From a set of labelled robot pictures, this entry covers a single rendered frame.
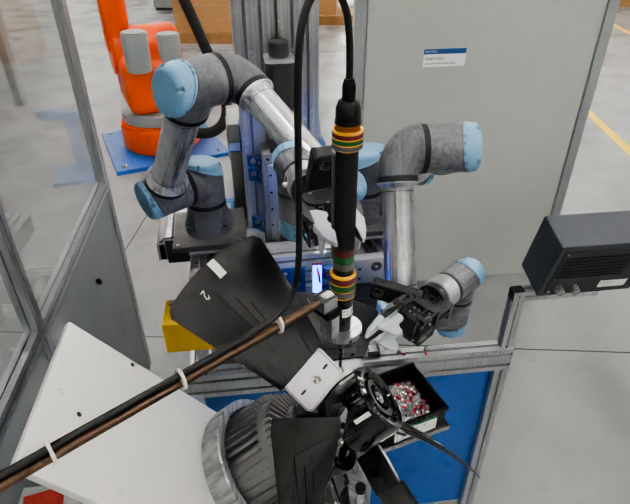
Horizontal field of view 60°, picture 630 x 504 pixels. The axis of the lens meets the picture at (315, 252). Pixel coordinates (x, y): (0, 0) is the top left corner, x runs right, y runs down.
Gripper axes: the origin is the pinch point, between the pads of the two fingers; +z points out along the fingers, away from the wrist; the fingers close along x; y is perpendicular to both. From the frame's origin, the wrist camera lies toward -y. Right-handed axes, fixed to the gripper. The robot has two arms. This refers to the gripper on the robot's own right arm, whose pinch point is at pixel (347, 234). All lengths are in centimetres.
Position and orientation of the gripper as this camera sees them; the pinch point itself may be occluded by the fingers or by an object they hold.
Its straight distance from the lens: 81.5
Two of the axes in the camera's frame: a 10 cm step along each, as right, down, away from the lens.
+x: -9.6, 1.7, -2.4
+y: 0.1, 8.3, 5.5
